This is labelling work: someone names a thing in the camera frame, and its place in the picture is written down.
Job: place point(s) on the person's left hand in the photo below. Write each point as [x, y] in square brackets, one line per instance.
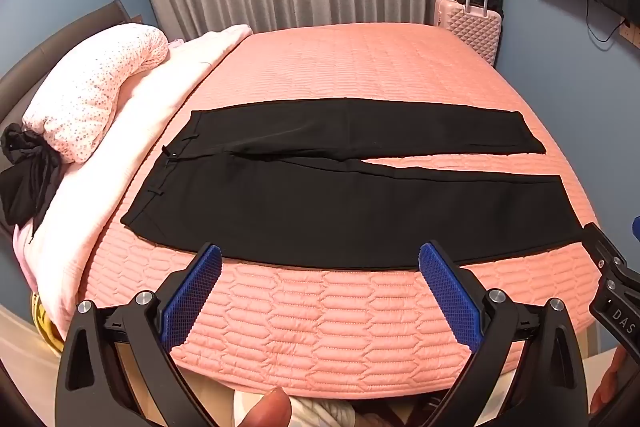
[265, 412]

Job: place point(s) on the black crumpled garment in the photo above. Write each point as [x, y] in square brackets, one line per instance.
[30, 177]

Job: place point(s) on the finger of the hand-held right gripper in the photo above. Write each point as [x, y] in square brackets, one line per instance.
[602, 247]
[636, 228]

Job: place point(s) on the person's right hand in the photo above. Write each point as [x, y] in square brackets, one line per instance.
[607, 382]

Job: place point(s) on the pink quilted bedspread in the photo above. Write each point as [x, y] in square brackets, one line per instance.
[350, 72]

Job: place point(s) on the black pants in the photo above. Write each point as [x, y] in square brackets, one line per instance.
[300, 207]

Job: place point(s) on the white cloth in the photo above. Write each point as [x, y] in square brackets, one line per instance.
[320, 418]

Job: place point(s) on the light pink blanket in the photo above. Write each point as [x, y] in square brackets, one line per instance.
[150, 97]

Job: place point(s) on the yellow object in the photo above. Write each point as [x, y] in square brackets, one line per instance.
[42, 319]

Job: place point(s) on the pink hard-shell suitcase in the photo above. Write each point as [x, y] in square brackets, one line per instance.
[475, 32]

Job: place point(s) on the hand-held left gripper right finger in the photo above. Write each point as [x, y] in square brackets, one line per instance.
[450, 299]

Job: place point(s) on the wall socket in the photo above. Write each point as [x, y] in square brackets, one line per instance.
[630, 32]

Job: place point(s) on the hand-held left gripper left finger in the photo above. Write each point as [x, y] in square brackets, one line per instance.
[192, 299]

